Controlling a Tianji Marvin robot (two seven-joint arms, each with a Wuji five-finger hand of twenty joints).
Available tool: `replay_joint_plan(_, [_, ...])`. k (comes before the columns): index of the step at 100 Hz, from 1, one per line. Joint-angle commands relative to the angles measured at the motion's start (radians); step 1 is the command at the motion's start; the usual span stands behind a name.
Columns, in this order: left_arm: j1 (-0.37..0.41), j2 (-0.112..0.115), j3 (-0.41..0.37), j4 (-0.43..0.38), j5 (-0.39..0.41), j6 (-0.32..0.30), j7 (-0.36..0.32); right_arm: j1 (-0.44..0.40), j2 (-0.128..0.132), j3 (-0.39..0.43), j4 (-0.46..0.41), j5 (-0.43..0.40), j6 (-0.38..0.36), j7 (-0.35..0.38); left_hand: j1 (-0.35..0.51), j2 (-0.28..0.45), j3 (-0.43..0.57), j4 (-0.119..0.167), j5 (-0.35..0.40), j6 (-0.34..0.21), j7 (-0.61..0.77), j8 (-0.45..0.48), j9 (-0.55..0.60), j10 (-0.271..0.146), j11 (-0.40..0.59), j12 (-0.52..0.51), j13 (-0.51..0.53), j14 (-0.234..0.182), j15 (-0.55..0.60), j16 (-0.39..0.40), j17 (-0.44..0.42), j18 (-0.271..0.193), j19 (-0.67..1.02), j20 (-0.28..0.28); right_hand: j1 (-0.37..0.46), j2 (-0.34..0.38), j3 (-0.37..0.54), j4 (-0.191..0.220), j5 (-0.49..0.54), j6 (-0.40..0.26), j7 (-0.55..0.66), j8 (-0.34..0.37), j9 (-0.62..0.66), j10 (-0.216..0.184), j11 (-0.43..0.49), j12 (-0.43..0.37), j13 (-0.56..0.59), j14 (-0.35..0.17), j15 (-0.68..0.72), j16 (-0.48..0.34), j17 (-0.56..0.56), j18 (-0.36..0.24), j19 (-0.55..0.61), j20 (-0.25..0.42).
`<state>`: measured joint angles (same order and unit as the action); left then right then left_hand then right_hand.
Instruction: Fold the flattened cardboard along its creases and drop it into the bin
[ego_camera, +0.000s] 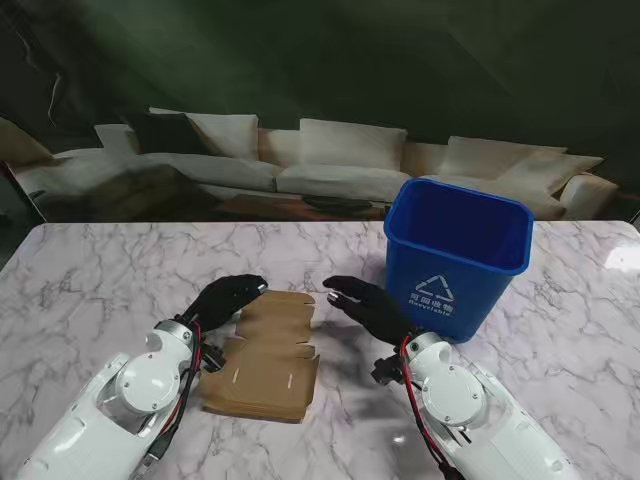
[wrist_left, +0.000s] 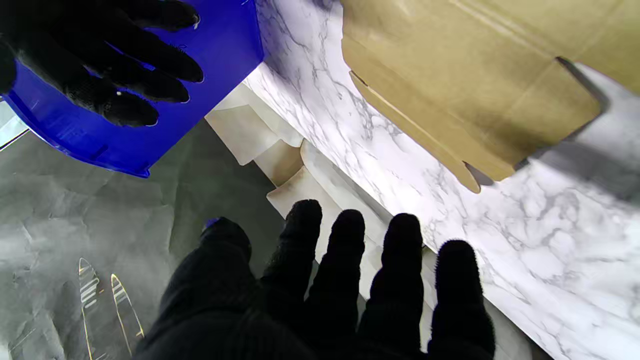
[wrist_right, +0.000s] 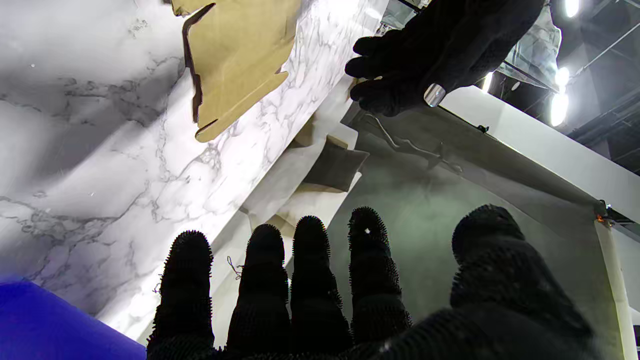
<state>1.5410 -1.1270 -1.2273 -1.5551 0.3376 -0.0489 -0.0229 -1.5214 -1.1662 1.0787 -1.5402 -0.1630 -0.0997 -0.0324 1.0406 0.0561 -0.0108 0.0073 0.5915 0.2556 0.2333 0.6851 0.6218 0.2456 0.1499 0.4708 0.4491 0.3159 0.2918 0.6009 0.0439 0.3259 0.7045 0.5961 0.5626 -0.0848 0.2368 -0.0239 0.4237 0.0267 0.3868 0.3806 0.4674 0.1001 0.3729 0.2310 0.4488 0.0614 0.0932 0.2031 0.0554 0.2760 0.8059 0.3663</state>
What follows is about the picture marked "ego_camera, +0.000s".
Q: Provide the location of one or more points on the brown cardboard box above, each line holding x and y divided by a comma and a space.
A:
272, 350

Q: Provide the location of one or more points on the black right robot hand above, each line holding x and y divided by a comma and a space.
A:
370, 306

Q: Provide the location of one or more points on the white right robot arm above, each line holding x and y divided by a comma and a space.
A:
465, 400

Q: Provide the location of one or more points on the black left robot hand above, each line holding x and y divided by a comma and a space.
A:
222, 297

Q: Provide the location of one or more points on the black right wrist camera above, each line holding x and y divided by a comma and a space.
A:
387, 370

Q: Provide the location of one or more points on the blue recycling bin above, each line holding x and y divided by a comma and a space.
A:
445, 280

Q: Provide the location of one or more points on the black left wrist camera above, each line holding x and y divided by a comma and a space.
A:
212, 357

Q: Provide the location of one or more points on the printed sofa backdrop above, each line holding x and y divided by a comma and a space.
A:
320, 100

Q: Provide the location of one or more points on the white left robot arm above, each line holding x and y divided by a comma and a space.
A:
115, 395

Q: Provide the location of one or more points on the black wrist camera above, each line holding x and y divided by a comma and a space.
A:
212, 357
387, 370

